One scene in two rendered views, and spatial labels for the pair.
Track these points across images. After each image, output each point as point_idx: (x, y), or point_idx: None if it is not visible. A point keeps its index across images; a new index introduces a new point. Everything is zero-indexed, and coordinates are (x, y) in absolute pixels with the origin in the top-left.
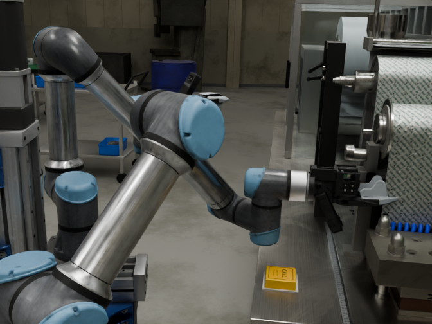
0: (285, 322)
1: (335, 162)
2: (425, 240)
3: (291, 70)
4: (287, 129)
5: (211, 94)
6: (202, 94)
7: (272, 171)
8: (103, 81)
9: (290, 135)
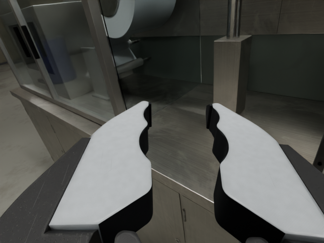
0: None
1: (169, 111)
2: None
3: (92, 12)
4: (116, 103)
5: (140, 138)
6: (119, 216)
7: None
8: None
9: (123, 108)
